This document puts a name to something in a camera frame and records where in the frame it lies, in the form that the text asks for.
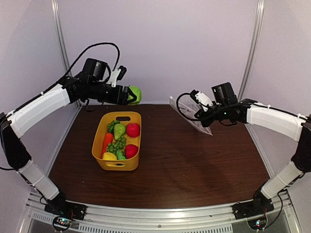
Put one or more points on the yellow plastic basket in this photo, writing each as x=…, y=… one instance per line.
x=118, y=165

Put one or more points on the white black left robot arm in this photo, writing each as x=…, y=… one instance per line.
x=20, y=121

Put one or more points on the orange toy carrot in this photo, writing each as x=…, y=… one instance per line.
x=108, y=138

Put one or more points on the left aluminium frame post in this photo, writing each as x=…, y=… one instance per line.
x=60, y=34

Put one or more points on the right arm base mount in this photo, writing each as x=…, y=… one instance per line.
x=255, y=207

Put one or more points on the aluminium front rail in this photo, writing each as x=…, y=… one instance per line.
x=209, y=219

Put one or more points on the controller board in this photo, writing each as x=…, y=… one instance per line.
x=257, y=224
x=61, y=224

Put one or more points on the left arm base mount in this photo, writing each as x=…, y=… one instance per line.
x=66, y=209

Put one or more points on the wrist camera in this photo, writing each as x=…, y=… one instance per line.
x=200, y=98
x=116, y=75

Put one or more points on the aluminium frame post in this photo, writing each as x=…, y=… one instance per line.
x=60, y=34
x=258, y=22

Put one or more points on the green toy grapes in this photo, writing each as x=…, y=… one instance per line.
x=116, y=145

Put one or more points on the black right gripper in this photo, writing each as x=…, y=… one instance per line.
x=200, y=114

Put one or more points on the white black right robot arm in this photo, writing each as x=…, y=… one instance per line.
x=294, y=127

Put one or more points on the green toy broccoli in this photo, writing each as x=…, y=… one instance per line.
x=120, y=155

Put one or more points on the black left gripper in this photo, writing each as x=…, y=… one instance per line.
x=117, y=100

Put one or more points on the yellow toy lemon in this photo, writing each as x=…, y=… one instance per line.
x=109, y=156

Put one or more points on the clear zip top bag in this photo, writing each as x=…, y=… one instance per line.
x=188, y=107

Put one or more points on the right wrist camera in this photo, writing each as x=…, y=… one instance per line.
x=200, y=98

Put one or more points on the green toy cabbage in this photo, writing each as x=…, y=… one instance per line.
x=134, y=100

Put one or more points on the right aluminium frame post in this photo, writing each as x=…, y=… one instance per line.
x=258, y=22

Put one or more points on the light green toy lettuce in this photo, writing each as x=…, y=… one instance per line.
x=117, y=129

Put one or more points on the red toy apple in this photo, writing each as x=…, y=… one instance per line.
x=133, y=130

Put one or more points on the left controller board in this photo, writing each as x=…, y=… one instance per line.
x=61, y=224

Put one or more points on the red toy tomato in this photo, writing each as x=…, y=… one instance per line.
x=130, y=151

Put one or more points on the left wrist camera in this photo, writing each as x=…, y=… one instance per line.
x=116, y=75

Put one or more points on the right controller board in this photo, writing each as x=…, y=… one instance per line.
x=257, y=224

